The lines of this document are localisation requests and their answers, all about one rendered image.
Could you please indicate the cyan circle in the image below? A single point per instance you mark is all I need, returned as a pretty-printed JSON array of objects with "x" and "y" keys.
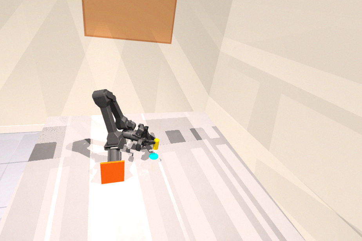
[{"x": 153, "y": 156}]

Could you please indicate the yellow cylinder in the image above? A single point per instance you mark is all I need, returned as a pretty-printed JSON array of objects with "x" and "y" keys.
[{"x": 155, "y": 146}]

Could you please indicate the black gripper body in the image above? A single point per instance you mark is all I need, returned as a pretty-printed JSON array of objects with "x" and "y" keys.
[{"x": 139, "y": 140}]

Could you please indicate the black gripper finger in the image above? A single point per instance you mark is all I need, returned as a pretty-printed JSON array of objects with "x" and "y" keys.
[
  {"x": 147, "y": 142},
  {"x": 149, "y": 137}
]

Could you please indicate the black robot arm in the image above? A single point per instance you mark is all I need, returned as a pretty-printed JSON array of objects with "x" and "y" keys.
[{"x": 109, "y": 107}]

